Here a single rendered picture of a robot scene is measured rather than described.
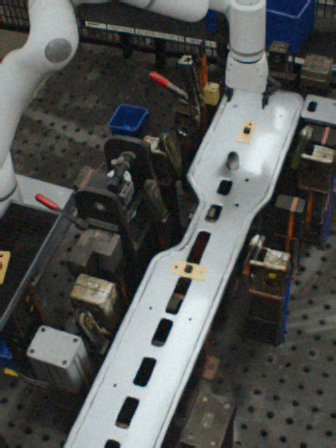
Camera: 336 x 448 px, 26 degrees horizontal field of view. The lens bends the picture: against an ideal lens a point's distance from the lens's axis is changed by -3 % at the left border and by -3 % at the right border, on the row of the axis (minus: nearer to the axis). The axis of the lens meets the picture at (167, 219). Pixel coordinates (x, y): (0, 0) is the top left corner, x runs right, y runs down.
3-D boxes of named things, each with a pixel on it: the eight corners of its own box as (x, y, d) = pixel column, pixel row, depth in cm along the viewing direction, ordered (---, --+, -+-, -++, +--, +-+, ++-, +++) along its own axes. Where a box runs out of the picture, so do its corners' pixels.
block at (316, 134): (327, 217, 213) (336, 150, 191) (291, 208, 216) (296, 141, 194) (334, 193, 218) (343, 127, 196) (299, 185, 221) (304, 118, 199)
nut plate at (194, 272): (209, 268, 168) (208, 265, 167) (203, 281, 166) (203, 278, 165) (174, 259, 170) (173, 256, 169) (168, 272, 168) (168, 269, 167)
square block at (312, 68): (319, 162, 226) (328, 74, 198) (294, 156, 229) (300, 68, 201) (324, 144, 231) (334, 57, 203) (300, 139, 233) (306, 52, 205)
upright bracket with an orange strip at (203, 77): (208, 172, 227) (201, 45, 188) (204, 171, 227) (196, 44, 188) (211, 165, 228) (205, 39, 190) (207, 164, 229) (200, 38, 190)
